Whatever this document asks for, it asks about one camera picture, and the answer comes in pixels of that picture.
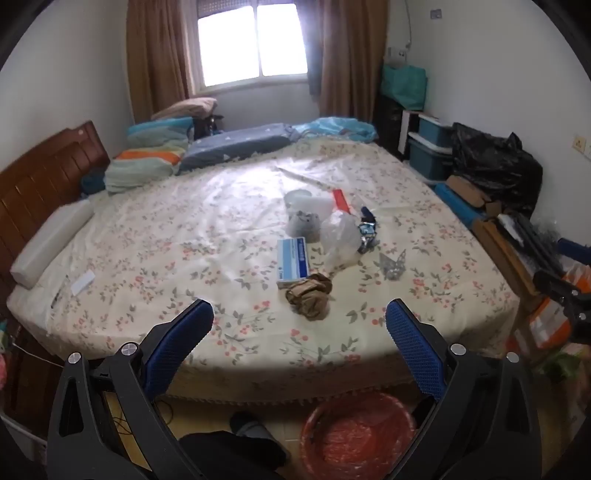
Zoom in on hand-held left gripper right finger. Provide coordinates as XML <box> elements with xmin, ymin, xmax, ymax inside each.
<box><xmin>385</xmin><ymin>299</ymin><xmax>543</xmax><ymax>480</ymax></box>

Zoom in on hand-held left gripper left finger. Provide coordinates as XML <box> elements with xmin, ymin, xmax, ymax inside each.
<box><xmin>46</xmin><ymin>299</ymin><xmax>215</xmax><ymax>480</ymax></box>

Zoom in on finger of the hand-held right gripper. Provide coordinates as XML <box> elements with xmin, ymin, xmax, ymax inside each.
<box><xmin>533</xmin><ymin>270</ymin><xmax>591</xmax><ymax>344</ymax></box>
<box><xmin>556</xmin><ymin>237</ymin><xmax>591</xmax><ymax>267</ymax></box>

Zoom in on silver foil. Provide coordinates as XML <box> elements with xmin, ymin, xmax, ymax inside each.
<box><xmin>379</xmin><ymin>249</ymin><xmax>408</xmax><ymax>281</ymax></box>

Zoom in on red plastic basin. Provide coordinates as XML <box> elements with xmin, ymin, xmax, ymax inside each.
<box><xmin>299</xmin><ymin>392</ymin><xmax>419</xmax><ymax>480</ymax></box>

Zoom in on brown paper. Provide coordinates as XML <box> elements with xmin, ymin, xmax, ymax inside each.
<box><xmin>285</xmin><ymin>272</ymin><xmax>334</xmax><ymax>320</ymax></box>

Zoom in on blue foil snack wrapper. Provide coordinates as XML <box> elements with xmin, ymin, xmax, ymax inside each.
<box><xmin>358</xmin><ymin>207</ymin><xmax>380</xmax><ymax>254</ymax></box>

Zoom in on clear plastic bag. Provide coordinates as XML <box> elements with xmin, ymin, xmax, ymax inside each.
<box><xmin>320</xmin><ymin>210</ymin><xmax>363</xmax><ymax>271</ymax></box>

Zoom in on blue white carton box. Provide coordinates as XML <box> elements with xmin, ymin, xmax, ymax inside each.
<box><xmin>276</xmin><ymin>237</ymin><xmax>311</xmax><ymax>291</ymax></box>

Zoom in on grey wrapper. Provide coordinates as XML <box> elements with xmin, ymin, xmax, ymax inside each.
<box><xmin>287</xmin><ymin>210</ymin><xmax>321</xmax><ymax>243</ymax></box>

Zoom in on white foam net sleeve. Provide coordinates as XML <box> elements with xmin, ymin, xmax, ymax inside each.
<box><xmin>314</xmin><ymin>194</ymin><xmax>345</xmax><ymax>219</ymax></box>

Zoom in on white round plastic bowl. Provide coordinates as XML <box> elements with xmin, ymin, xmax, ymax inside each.
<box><xmin>284</xmin><ymin>188</ymin><xmax>319</xmax><ymax>217</ymax></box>

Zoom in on orange white plastic bag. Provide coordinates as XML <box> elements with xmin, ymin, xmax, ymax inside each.
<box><xmin>526</xmin><ymin>263</ymin><xmax>591</xmax><ymax>354</ymax></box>

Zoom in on grey slipper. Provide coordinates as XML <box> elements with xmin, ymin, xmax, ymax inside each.
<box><xmin>229</xmin><ymin>411</ymin><xmax>278</xmax><ymax>439</ymax></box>

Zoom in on floral bed sheet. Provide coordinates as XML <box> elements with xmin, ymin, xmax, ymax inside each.
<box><xmin>7</xmin><ymin>136</ymin><xmax>522</xmax><ymax>402</ymax></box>

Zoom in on black garbage bag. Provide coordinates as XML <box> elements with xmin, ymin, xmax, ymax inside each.
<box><xmin>450</xmin><ymin>122</ymin><xmax>543</xmax><ymax>217</ymax></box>

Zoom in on white paper card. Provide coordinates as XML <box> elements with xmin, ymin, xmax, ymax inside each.
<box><xmin>70</xmin><ymin>271</ymin><xmax>96</xmax><ymax>296</ymax></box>

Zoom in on person's leg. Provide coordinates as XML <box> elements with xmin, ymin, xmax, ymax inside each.
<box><xmin>178</xmin><ymin>429</ymin><xmax>289</xmax><ymax>480</ymax></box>

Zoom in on brown cardboard box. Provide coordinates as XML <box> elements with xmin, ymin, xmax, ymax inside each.
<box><xmin>445</xmin><ymin>175</ymin><xmax>504</xmax><ymax>217</ymax></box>

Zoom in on blue rolled mat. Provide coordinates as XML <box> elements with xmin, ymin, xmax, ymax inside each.
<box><xmin>434</xmin><ymin>182</ymin><xmax>490</xmax><ymax>228</ymax></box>

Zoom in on dark nightstand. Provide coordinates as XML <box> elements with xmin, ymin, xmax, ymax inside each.
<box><xmin>7</xmin><ymin>330</ymin><xmax>63</xmax><ymax>428</ymax></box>

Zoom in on long white pillow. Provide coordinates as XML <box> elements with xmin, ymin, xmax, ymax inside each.
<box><xmin>10</xmin><ymin>199</ymin><xmax>95</xmax><ymax>289</ymax></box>

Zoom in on green orange striped pillow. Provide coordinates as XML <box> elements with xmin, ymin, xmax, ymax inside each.
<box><xmin>104</xmin><ymin>148</ymin><xmax>185</xmax><ymax>193</ymax></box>

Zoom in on teal cloth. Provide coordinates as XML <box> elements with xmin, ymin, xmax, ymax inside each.
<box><xmin>81</xmin><ymin>167</ymin><xmax>108</xmax><ymax>195</ymax></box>

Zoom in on white shelf unit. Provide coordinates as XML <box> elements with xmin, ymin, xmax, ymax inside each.
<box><xmin>399</xmin><ymin>110</ymin><xmax>423</xmax><ymax>160</ymax></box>

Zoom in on blue-grey triangle print pillow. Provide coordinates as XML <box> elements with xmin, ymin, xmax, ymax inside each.
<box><xmin>179</xmin><ymin>122</ymin><xmax>301</xmax><ymax>172</ymax></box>

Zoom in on teal folded blanket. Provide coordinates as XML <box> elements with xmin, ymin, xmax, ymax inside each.
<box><xmin>127</xmin><ymin>117</ymin><xmax>195</xmax><ymax>151</ymax></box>

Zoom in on dark bag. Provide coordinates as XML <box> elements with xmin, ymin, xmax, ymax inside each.
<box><xmin>194</xmin><ymin>114</ymin><xmax>225</xmax><ymax>139</ymax></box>

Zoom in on brown wooden headboard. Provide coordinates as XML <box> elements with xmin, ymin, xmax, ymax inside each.
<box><xmin>0</xmin><ymin>121</ymin><xmax>110</xmax><ymax>296</ymax></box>

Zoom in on light blue blanket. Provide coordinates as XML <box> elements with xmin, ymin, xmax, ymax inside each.
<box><xmin>293</xmin><ymin>116</ymin><xmax>379</xmax><ymax>143</ymax></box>

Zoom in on teal shopping bag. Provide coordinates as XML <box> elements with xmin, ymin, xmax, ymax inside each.
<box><xmin>381</xmin><ymin>62</ymin><xmax>428</xmax><ymax>112</ymax></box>

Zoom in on brown curtain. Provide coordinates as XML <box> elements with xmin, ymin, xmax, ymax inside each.
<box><xmin>127</xmin><ymin>0</ymin><xmax>191</xmax><ymax>123</ymax></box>
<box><xmin>308</xmin><ymin>0</ymin><xmax>387</xmax><ymax>123</ymax></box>

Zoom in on window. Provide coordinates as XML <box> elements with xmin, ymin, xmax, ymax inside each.
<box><xmin>196</xmin><ymin>0</ymin><xmax>309</xmax><ymax>88</ymax></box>

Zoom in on wooden frame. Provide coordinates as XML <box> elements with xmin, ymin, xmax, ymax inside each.
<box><xmin>471</xmin><ymin>217</ymin><xmax>542</xmax><ymax>356</ymax></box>

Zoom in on white wall cable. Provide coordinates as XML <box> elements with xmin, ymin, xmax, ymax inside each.
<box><xmin>403</xmin><ymin>0</ymin><xmax>415</xmax><ymax>49</ymax></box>

